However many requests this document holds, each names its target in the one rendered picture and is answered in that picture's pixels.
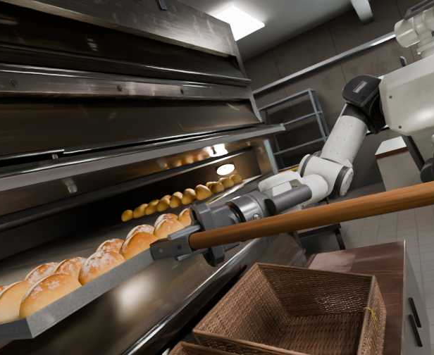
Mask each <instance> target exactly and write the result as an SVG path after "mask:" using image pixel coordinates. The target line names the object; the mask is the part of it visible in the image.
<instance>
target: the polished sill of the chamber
mask: <svg viewBox="0 0 434 355"><path fill-rule="evenodd" d="M273 176H274V173H273V172H269V173H266V174H263V175H261V176H259V177H257V178H255V179H253V180H251V181H249V182H247V183H245V184H243V185H240V186H239V187H236V188H234V189H232V190H230V191H229V192H226V193H225V194H222V195H220V196H219V197H216V198H215V199H212V200H211V201H208V202H206V203H205V204H206V205H207V206H208V207H209V208H211V207H213V206H216V205H221V204H225V203H226V202H227V201H230V200H232V199H235V198H237V197H240V196H242V195H245V194H247V193H248V192H250V191H252V190H254V189H256V188H257V187H259V186H258V185H259V183H260V182H261V181H263V180H265V179H268V178H270V177H273Z"/></svg>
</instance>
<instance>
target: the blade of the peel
mask: <svg viewBox="0 0 434 355"><path fill-rule="evenodd" d="M154 261H155V260H154V257H153V255H152V252H151V249H150V247H149V248H148V249H145V250H144V251H142V252H140V253H138V254H137V255H135V256H133V257H132V258H130V259H128V260H127V261H124V262H123V263H121V264H119V265H118V266H116V267H114V268H112V269H110V270H109V271H107V272H105V273H103V274H102V275H100V276H98V277H97V278H95V279H93V280H91V281H89V282H88V283H86V284H84V285H83V286H81V287H79V288H77V289H75V290H73V291H72V292H70V293H68V294H67V295H65V296H63V297H61V298H60V299H57V300H56V301H54V302H52V303H51V304H49V305H47V306H45V307H44V308H42V309H40V310H38V311H36V312H35V313H33V314H31V315H30V316H28V317H26V318H21V319H18V320H12V321H9V322H5V323H0V341H1V340H22V339H33V338H35V337H36V336H38V335H39V334H41V333H43V332H44V331H45V330H47V329H49V328H50V327H52V326H53V325H55V324H57V323H58V322H60V321H61V320H63V319H64V318H66V317H68V316H69V315H70V314H72V313H74V312H76V311H77V310H78V309H81V308H82V307H83V306H85V305H86V304H88V303H90V302H91V301H93V300H94V299H96V298H97V297H99V296H101V295H102V294H103V293H105V292H107V291H109V290H110V289H111V288H113V287H115V286H116V285H118V284H119V283H121V282H122V281H124V280H126V279H127V278H129V277H130V276H132V275H134V274H135V273H137V272H138V271H140V270H141V269H143V268H145V267H146V266H148V265H149V264H150V263H153V262H154Z"/></svg>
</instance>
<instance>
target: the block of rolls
mask: <svg viewBox="0 0 434 355"><path fill-rule="evenodd" d="M241 181H242V178H241V177H240V176H239V175H232V176H231V177H230V178H221V179H220V180H219V181H218V182H208V183H207V184H206V185H205V186H203V185H198V186H196V188H195V189H194V190H193V189H186V190H185V191H184V192H183V194H182V193H180V192H176V193H174V194H173V195H172V196H170V195H166V196H164V197H163V198H162V199H160V200H158V199H156V200H153V201H151V202H150V203H149V204H142V205H141V206H139V207H137V208H136V209H135V210H134V211H131V210H126V211H124V212H123V214H122V216H121V219H122V221H127V220H130V219H133V218H139V217H141V216H144V215H150V214H153V213H156V212H157V211H164V210H166V209H168V208H175V207H177V206H180V205H183V204H189V203H192V202H193V201H196V200H197V198H198V200H203V199H206V198H209V197H210V196H211V193H212V194H217V193H219V192H222V191H223V190H224V189H227V188H229V187H232V186H233V185H236V184H237V183H240V182H241Z"/></svg>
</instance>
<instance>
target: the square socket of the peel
mask: <svg viewBox="0 0 434 355"><path fill-rule="evenodd" d="M194 233H195V232H191V233H189V234H186V235H183V236H182V237H179V238H176V239H173V240H169V239H168V238H167V237H165V238H162V239H158V240H156V241H155V242H152V243H151V244H150V245H149V246H150V249H151V252H152V255H153V257H154V260H159V259H166V258H170V257H174V256H181V255H185V254H191V253H193V252H194V251H196V250H193V249H192V248H191V246H190V235H191V234H194Z"/></svg>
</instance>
